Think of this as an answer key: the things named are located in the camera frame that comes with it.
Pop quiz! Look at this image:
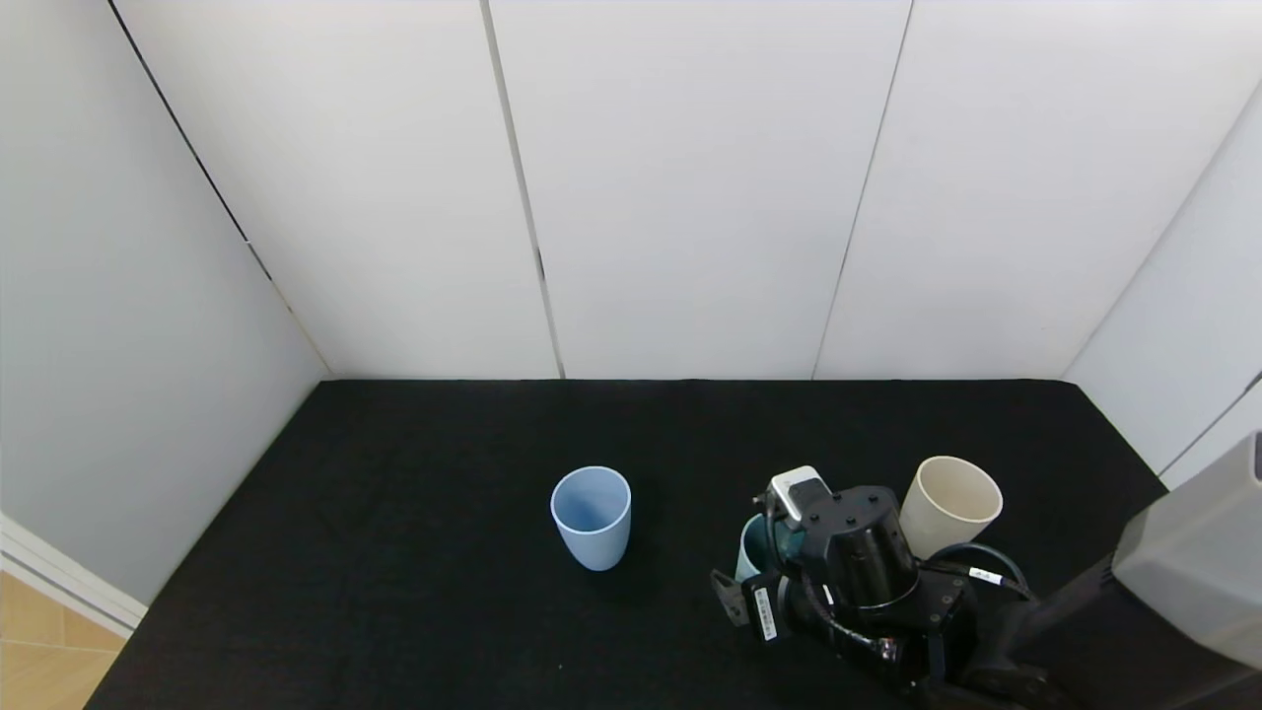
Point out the black table cloth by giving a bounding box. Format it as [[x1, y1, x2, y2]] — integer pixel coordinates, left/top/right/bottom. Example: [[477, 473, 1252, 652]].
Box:
[[87, 380, 1262, 710]]

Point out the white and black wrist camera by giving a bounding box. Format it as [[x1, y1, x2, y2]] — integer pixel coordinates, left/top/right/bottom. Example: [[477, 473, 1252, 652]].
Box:
[[767, 465, 837, 526]]

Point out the beige plastic cup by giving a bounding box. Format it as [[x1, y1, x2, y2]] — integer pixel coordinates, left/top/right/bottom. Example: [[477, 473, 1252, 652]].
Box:
[[899, 456, 1004, 558]]

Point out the white baseboard trim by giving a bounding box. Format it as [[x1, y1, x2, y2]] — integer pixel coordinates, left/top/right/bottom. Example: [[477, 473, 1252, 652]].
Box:
[[0, 511, 151, 640]]

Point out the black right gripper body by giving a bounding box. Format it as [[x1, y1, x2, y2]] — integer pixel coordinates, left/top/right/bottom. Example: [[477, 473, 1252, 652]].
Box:
[[740, 571, 836, 646]]

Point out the black camera cable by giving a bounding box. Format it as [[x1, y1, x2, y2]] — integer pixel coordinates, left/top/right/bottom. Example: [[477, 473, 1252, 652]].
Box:
[[799, 567, 903, 667]]

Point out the light blue plastic cup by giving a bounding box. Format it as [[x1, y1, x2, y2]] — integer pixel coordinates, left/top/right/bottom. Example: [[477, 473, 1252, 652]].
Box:
[[550, 465, 633, 572]]

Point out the black cable with white tag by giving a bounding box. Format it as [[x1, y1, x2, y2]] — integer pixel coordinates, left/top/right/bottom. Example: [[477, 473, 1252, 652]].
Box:
[[922, 542, 1036, 603]]

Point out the teal plastic cup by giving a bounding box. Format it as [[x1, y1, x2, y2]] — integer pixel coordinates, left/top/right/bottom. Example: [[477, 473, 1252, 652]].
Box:
[[735, 513, 802, 585]]

